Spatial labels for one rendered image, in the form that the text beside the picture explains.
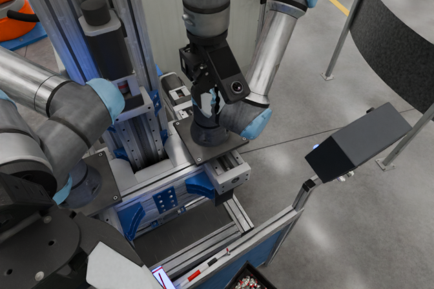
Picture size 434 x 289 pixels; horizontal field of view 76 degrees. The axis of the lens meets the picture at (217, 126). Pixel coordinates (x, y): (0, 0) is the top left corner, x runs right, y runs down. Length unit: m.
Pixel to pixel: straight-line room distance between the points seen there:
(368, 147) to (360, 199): 1.43
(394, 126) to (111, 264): 0.89
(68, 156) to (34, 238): 0.21
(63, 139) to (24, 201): 0.24
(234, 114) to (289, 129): 1.65
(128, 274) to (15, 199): 0.09
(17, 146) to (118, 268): 0.16
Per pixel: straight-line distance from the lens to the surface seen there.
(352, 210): 2.25
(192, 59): 0.53
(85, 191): 0.98
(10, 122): 0.37
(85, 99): 0.49
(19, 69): 0.56
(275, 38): 0.84
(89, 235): 0.26
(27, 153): 0.33
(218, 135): 1.01
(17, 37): 4.08
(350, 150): 0.87
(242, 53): 2.57
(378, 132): 0.95
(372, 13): 2.45
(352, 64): 3.36
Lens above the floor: 1.89
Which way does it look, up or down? 51 degrees down
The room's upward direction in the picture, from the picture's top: straight up
